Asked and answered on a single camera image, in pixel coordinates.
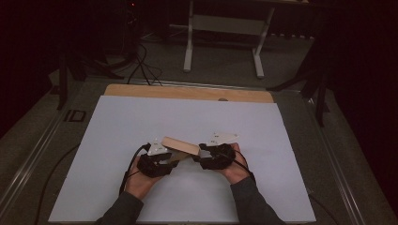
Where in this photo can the black floor plate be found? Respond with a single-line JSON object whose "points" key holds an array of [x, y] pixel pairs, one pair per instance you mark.
{"points": [[75, 115]]}

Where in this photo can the person's left hand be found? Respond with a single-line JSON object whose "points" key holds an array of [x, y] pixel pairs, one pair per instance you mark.
{"points": [[140, 184]]}

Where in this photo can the white desk frame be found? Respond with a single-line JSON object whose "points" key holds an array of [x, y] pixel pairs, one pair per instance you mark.
{"points": [[225, 25]]}

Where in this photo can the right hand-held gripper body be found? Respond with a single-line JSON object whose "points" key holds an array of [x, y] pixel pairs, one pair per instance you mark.
{"points": [[216, 157]]}

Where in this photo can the metal floor rail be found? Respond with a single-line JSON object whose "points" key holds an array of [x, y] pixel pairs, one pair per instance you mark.
{"points": [[339, 175], [28, 165], [219, 85]]}

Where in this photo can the wooden block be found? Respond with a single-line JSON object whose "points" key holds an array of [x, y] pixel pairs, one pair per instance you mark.
{"points": [[183, 146]]}

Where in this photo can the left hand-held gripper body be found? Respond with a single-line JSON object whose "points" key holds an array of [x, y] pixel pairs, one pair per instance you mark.
{"points": [[155, 165]]}

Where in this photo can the black metal stand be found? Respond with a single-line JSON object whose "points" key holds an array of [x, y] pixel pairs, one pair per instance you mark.
{"points": [[319, 93], [64, 84]]}

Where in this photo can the person's right hand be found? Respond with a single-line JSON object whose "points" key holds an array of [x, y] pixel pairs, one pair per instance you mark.
{"points": [[236, 168]]}

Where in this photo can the white table sheet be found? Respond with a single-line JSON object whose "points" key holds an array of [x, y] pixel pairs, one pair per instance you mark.
{"points": [[187, 118]]}

